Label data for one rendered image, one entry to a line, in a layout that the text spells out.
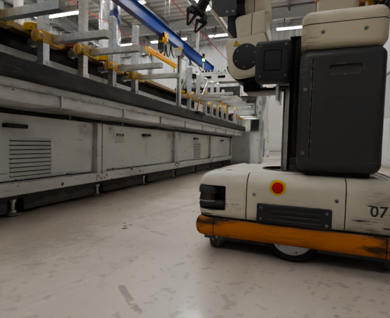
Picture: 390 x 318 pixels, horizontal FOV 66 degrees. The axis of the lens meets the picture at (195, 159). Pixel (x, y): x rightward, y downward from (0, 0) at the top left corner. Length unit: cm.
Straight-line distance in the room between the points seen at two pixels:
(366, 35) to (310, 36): 16
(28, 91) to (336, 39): 120
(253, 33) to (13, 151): 124
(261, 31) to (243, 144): 461
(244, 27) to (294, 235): 81
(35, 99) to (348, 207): 129
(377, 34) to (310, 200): 54
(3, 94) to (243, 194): 99
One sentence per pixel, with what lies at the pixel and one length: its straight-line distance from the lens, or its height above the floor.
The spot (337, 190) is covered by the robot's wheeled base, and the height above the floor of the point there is 25.
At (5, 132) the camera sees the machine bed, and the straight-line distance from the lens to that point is 169.
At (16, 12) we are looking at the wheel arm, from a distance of 135.
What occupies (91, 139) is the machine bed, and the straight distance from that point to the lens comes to 211.
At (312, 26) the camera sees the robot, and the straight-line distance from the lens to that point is 111.
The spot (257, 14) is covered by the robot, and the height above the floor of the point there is 88.
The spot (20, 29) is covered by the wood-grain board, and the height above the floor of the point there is 88.
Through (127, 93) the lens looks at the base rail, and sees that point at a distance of 197.
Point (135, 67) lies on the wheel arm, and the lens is 187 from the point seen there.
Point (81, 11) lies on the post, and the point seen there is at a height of 103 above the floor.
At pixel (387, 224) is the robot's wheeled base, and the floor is 16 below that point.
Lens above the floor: 38
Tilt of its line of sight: 3 degrees down
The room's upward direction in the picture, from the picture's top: 2 degrees clockwise
